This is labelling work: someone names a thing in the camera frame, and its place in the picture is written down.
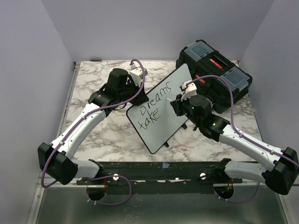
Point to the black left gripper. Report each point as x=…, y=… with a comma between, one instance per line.
x=141, y=98

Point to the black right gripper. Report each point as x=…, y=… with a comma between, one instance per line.
x=177, y=104

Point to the white whiteboard black frame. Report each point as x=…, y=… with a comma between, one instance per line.
x=155, y=121

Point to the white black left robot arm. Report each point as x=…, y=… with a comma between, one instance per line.
x=56, y=158

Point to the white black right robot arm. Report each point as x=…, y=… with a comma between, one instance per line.
x=275, y=167

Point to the black red toolbox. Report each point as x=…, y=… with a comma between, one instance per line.
x=203, y=60

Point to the blue tape piece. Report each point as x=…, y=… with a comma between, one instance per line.
x=165, y=165

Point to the black mounting base bar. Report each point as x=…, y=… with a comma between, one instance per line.
x=121, y=178

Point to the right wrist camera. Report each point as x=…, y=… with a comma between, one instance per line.
x=189, y=89

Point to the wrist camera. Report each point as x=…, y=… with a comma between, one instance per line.
x=136, y=75
x=189, y=89

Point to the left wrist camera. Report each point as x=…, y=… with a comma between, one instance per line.
x=136, y=75

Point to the aluminium side rail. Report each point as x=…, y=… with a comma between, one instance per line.
x=69, y=95

